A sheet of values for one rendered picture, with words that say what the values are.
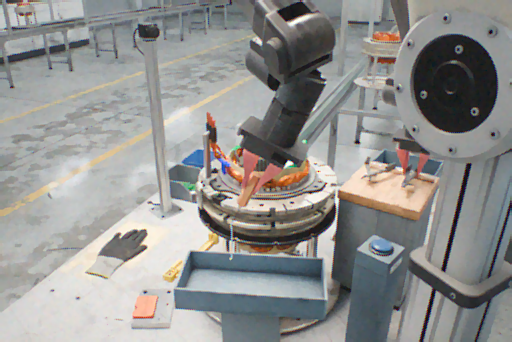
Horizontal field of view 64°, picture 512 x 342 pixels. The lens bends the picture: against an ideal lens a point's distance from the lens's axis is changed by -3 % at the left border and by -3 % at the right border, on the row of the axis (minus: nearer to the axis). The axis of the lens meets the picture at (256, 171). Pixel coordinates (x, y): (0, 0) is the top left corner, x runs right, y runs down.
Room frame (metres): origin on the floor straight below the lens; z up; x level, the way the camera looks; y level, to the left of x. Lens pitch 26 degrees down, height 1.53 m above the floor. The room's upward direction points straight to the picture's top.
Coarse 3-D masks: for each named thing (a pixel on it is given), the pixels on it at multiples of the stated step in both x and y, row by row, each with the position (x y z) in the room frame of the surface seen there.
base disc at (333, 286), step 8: (216, 248) 1.01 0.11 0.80; (304, 248) 1.01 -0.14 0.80; (320, 256) 0.97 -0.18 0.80; (328, 264) 0.93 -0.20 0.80; (328, 272) 0.90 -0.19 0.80; (328, 280) 0.87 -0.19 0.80; (336, 280) 0.87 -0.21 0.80; (328, 288) 0.84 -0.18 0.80; (336, 288) 0.84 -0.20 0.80; (328, 296) 0.81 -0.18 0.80; (336, 296) 0.81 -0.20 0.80; (328, 304) 0.78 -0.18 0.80; (208, 312) 0.75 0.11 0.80; (216, 312) 0.75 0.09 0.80; (288, 320) 0.73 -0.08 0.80; (296, 320) 0.73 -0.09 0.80; (304, 320) 0.73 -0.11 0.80; (312, 320) 0.73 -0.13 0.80; (288, 328) 0.70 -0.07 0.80; (296, 328) 0.71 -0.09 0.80
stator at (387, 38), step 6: (372, 36) 3.01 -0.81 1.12; (378, 36) 2.95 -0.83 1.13; (384, 36) 2.92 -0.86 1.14; (390, 36) 2.92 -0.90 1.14; (396, 36) 2.93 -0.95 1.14; (378, 42) 2.92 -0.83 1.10; (384, 42) 2.90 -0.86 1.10; (390, 42) 2.90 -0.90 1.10; (396, 42) 2.90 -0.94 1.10; (372, 60) 2.97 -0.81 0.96; (378, 60) 2.93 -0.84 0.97; (384, 60) 2.91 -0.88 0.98; (390, 60) 2.91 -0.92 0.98
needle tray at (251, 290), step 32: (192, 256) 0.64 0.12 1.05; (224, 256) 0.63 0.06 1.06; (256, 256) 0.62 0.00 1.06; (288, 256) 0.62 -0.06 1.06; (192, 288) 0.58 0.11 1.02; (224, 288) 0.58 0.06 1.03; (256, 288) 0.58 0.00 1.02; (288, 288) 0.58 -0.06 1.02; (320, 288) 0.58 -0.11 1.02; (224, 320) 0.54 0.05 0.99; (256, 320) 0.53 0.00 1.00
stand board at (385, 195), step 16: (352, 176) 0.94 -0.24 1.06; (384, 176) 0.94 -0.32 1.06; (400, 176) 0.94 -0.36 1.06; (432, 176) 0.94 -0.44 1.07; (352, 192) 0.86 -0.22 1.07; (368, 192) 0.86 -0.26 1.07; (384, 192) 0.86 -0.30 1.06; (400, 192) 0.86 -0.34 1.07; (416, 192) 0.86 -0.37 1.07; (432, 192) 0.88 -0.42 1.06; (384, 208) 0.81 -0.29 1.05; (400, 208) 0.79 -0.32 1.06; (416, 208) 0.79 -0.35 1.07
